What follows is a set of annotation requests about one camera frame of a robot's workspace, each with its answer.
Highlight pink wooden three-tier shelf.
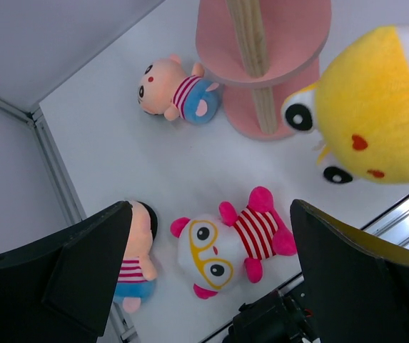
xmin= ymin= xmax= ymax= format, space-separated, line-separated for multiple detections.
xmin=196 ymin=0 xmax=332 ymax=141

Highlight aluminium frame rail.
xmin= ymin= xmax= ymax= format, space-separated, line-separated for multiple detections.
xmin=0 ymin=84 xmax=139 ymax=343

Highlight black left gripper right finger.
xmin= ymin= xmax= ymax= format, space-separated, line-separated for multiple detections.
xmin=290 ymin=199 xmax=409 ymax=342

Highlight boy plush blue pants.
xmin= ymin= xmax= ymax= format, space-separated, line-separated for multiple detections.
xmin=137 ymin=54 xmax=221 ymax=125

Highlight boy plush black hair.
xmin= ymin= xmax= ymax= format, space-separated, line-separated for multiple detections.
xmin=113 ymin=200 xmax=158 ymax=314

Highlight pink white panda plush glasses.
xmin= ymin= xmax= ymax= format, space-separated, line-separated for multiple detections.
xmin=170 ymin=187 xmax=297 ymax=299

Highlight black camera device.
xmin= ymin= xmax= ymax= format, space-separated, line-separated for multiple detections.
xmin=223 ymin=291 xmax=318 ymax=343

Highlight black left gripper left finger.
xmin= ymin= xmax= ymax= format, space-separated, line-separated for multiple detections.
xmin=0 ymin=202 xmax=132 ymax=342

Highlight yellow plush toy big eyes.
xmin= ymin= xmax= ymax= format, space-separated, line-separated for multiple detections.
xmin=281 ymin=25 xmax=409 ymax=184

